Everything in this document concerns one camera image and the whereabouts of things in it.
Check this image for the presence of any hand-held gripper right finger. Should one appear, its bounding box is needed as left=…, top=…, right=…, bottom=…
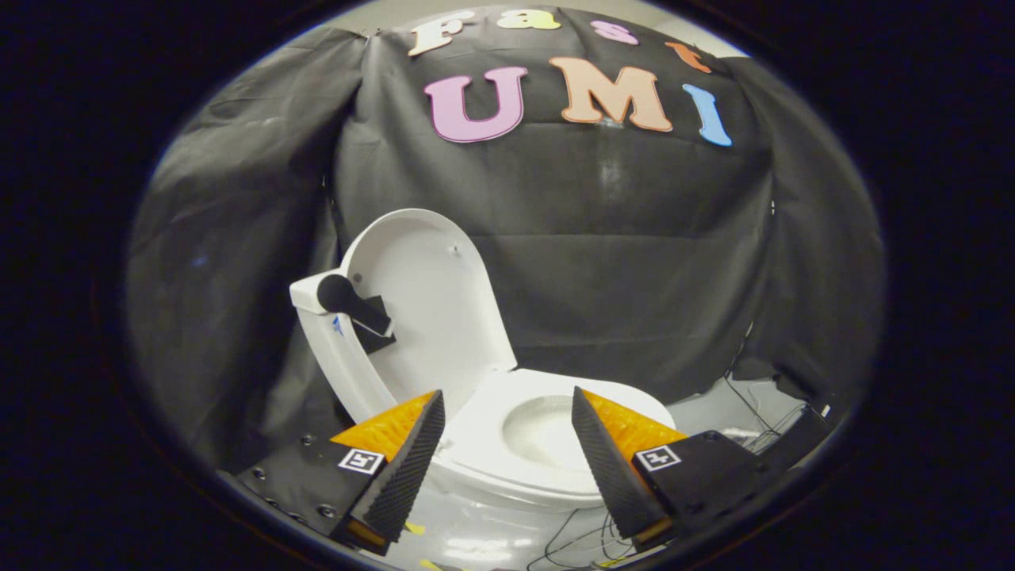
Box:
left=571, top=386, right=766, bottom=552

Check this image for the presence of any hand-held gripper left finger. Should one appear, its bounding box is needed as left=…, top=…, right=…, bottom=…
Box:
left=236, top=389, right=446, bottom=556

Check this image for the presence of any white toilet bowl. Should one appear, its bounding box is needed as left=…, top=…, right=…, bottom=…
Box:
left=428, top=395, right=607, bottom=512

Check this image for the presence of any white toilet seat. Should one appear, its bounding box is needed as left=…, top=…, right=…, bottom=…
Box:
left=436, top=369, right=676, bottom=500

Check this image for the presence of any white toilet tank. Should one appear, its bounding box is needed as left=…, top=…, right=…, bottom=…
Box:
left=289, top=270, right=397, bottom=425

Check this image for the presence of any dark cloth piece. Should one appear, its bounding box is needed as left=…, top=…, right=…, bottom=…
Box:
left=757, top=403, right=835, bottom=475

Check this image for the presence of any black clamp holder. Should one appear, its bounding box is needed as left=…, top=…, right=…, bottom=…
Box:
left=316, top=274, right=397, bottom=355

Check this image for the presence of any black backdrop cloth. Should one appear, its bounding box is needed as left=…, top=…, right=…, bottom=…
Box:
left=127, top=8, right=885, bottom=469

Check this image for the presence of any tangle of floor cables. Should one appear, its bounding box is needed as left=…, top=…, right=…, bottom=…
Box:
left=527, top=373, right=806, bottom=570

